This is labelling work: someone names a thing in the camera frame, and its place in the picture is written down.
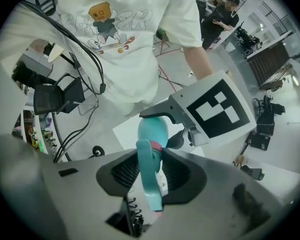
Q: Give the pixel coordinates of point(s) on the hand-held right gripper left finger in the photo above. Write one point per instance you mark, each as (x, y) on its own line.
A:
(90, 181)

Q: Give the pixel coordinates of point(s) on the black equipment case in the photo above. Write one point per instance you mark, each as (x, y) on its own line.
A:
(261, 139)

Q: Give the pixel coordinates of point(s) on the teal squeeze bottle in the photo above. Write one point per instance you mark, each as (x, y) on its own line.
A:
(152, 130)

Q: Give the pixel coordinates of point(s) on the dark wooden staircase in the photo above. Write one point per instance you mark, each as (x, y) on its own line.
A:
(267, 64)

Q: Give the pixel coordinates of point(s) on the red floor tape strip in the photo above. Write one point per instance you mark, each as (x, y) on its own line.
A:
(168, 80)

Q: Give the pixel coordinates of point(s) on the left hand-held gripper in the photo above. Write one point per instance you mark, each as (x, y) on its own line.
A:
(215, 109)

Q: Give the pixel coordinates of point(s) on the white shelf unit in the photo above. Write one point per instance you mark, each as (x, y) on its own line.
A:
(37, 134)

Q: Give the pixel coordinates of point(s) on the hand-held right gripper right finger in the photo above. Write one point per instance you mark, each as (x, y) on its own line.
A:
(215, 184)

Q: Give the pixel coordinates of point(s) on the green wooden stool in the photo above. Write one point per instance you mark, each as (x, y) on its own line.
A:
(161, 34)

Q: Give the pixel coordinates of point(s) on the person in white t-shirt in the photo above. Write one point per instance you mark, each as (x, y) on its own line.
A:
(130, 66)

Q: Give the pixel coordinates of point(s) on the teal and pink spray nozzle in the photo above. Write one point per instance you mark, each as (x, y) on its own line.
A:
(148, 174)

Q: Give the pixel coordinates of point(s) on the black mesh chair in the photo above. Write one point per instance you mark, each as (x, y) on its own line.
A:
(47, 101)

